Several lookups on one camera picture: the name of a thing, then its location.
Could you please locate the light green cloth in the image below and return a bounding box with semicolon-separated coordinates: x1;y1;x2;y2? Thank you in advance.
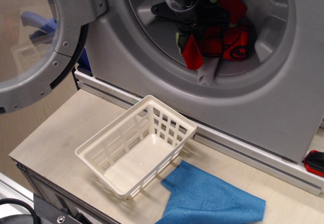
173;0;219;52

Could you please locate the grey toy washing machine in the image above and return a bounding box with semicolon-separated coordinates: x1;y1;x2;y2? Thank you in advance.
86;0;323;161

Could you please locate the blue felt cloth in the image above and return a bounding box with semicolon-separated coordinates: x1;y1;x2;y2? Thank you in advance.
158;161;266;223

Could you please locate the black braided cable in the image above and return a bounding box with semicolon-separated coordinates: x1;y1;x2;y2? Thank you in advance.
0;197;41;224

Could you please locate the blue plastic object behind door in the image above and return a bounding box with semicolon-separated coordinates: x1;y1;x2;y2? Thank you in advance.
20;11;57;44

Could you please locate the red cloth with dark trim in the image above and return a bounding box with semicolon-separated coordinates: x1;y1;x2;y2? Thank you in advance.
179;0;253;70

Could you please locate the aluminium profile rail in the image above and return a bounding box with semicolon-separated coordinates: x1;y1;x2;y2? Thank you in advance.
74;70;323;196

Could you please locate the red and black tool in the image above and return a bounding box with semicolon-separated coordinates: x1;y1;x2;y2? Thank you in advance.
303;150;323;177

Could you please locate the black metal bracket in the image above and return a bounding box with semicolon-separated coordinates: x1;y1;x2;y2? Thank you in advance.
33;194;91;224

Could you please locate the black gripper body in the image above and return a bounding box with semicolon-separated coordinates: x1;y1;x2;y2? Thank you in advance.
151;0;230;31

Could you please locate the white plastic laundry basket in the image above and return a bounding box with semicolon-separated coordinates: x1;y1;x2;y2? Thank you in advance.
75;96;197;199

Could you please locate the grey round washer door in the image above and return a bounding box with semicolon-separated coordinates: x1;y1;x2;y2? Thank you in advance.
1;0;107;114

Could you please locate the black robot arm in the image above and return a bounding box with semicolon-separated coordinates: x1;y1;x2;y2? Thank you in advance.
151;0;230;34

